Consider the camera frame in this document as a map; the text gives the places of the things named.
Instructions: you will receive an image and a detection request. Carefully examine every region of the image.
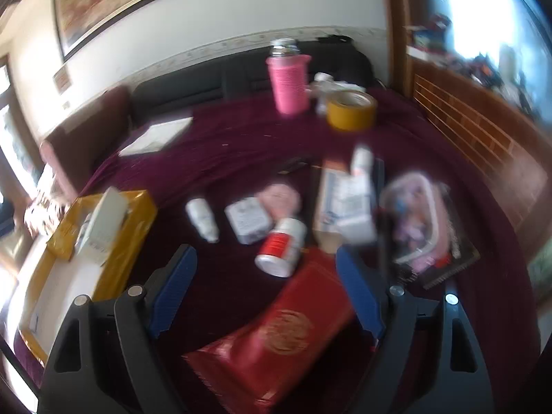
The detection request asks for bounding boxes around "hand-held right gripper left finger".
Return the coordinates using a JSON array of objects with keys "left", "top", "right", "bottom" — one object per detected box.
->
[{"left": 38, "top": 244, "right": 198, "bottom": 414}]

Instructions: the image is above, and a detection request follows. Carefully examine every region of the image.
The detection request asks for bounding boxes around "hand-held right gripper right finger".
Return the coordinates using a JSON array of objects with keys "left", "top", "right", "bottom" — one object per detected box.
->
[{"left": 335, "top": 246, "right": 494, "bottom": 414}]

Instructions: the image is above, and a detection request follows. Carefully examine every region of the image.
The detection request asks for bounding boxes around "yellow wooden tray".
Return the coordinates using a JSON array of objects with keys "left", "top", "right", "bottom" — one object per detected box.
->
[{"left": 15, "top": 189, "right": 158, "bottom": 369}]

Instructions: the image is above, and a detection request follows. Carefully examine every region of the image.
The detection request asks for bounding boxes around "small white dropper bottle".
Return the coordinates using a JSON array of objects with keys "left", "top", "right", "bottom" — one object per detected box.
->
[{"left": 185, "top": 197, "right": 220, "bottom": 243}]

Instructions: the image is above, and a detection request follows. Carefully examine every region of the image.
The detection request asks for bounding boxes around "long white box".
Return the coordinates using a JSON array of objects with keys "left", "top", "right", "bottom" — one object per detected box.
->
[{"left": 311, "top": 159, "right": 377, "bottom": 253}]

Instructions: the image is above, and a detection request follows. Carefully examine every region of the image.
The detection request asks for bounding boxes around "red packet with gold emblem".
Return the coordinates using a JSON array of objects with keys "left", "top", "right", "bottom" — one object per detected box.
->
[{"left": 182, "top": 255, "right": 358, "bottom": 414}]

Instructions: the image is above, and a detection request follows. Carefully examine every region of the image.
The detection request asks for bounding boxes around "white bottle with red label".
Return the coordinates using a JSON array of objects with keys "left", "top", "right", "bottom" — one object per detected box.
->
[{"left": 254, "top": 217, "right": 308, "bottom": 278}]

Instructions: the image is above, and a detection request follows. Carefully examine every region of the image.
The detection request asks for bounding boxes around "small white printed box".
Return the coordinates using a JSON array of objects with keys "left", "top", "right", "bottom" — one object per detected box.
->
[{"left": 224, "top": 197, "right": 274, "bottom": 245}]

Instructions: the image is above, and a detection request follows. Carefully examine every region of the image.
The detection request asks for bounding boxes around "pink round compact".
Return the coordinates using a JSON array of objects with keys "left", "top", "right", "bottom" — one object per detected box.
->
[{"left": 256, "top": 183, "right": 301, "bottom": 220}]

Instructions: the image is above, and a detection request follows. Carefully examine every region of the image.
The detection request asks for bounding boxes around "small white capped bottle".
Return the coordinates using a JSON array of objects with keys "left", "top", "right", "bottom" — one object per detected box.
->
[{"left": 350, "top": 144, "right": 374, "bottom": 177}]

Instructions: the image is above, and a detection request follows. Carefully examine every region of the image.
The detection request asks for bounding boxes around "clear pink pouch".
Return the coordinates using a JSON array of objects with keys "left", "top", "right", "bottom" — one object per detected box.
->
[{"left": 379, "top": 171, "right": 451, "bottom": 270}]

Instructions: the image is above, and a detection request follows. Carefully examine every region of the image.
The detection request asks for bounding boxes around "pale cardboard box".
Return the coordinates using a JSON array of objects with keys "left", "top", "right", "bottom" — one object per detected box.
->
[{"left": 78, "top": 186, "right": 132, "bottom": 266}]

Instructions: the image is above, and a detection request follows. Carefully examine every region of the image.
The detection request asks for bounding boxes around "black notebook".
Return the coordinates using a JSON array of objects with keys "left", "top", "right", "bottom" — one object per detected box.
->
[{"left": 388, "top": 190, "right": 481, "bottom": 290}]

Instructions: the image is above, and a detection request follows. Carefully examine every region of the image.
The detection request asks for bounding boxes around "small black object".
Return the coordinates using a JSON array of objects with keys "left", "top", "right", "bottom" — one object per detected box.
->
[{"left": 276, "top": 156, "right": 312, "bottom": 176}]

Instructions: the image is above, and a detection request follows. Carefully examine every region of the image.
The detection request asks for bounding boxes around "floral patterned cloth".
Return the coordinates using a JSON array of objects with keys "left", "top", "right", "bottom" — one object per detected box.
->
[{"left": 23, "top": 168, "right": 65, "bottom": 236}]

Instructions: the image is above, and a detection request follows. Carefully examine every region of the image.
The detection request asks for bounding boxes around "white paper booklet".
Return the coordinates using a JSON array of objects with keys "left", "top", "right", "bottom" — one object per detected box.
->
[{"left": 117, "top": 116, "right": 194, "bottom": 157}]

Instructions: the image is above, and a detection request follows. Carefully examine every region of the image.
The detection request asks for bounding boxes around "maroon tablecloth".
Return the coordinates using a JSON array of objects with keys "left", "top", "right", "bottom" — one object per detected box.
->
[{"left": 13, "top": 88, "right": 542, "bottom": 414}]

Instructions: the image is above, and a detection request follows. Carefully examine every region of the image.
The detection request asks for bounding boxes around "brown armchair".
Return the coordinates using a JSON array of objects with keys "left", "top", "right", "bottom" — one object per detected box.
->
[{"left": 39, "top": 84, "right": 132, "bottom": 199}]

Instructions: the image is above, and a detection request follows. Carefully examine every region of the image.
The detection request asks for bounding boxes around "yellow tape roll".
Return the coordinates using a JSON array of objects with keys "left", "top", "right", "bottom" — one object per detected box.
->
[{"left": 325, "top": 91, "right": 379, "bottom": 131}]

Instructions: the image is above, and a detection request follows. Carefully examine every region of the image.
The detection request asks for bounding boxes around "wooden slatted cabinet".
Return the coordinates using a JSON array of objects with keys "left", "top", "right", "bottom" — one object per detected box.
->
[{"left": 405, "top": 47, "right": 550, "bottom": 238}]

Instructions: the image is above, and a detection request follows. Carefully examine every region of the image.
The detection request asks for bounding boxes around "black sofa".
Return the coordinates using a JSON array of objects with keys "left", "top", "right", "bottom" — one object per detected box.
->
[{"left": 129, "top": 34, "right": 376, "bottom": 128}]

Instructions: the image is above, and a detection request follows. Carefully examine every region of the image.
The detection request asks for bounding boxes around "white crumpled object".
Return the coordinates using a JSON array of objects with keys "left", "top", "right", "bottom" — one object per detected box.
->
[{"left": 308, "top": 72, "right": 367, "bottom": 115}]

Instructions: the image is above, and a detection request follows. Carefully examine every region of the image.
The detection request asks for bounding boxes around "pink bottle with metal cap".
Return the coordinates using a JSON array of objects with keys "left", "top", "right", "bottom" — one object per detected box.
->
[{"left": 265, "top": 39, "right": 313, "bottom": 115}]

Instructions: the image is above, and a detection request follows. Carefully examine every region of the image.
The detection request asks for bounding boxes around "dark clutter pile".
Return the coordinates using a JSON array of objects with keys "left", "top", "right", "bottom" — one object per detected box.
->
[{"left": 405, "top": 13, "right": 535, "bottom": 96}]

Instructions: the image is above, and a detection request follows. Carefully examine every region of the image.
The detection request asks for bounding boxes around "small wall plaque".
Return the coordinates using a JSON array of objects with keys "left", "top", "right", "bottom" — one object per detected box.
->
[{"left": 52, "top": 67, "right": 72, "bottom": 94}]

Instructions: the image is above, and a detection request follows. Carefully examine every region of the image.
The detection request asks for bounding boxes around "wooden door frame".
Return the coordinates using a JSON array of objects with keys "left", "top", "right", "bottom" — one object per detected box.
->
[{"left": 379, "top": 0, "right": 415, "bottom": 96}]

